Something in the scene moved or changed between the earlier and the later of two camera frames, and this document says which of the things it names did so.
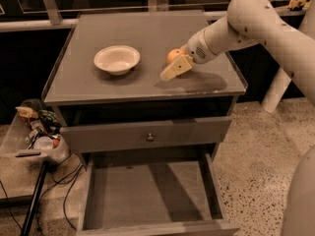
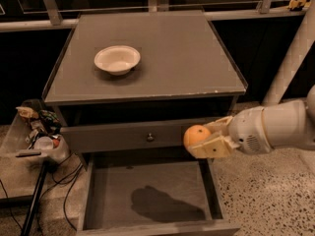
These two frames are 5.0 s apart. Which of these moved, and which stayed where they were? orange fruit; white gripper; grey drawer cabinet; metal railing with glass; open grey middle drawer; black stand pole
Moved: white gripper; orange fruit
Stayed: black stand pole; metal railing with glass; open grey middle drawer; grey drawer cabinet
